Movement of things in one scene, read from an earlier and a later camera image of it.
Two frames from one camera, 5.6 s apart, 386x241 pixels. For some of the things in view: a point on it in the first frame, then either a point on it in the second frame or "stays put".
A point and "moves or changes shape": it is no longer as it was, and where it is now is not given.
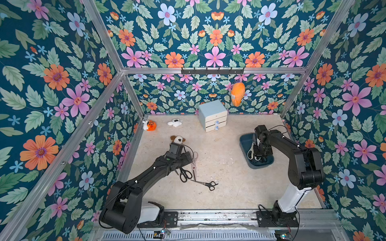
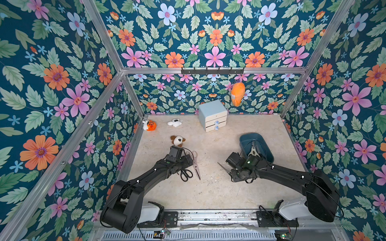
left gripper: [185, 160] stays put
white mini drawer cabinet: [212, 115] stays put
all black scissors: [185, 174] stays put
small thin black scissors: [211, 185] to [225, 170]
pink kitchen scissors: [194, 164] moves or changes shape
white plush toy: [175, 122] stays put
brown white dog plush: [177, 139] stays put
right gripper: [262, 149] to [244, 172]
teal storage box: [246, 141] stays put
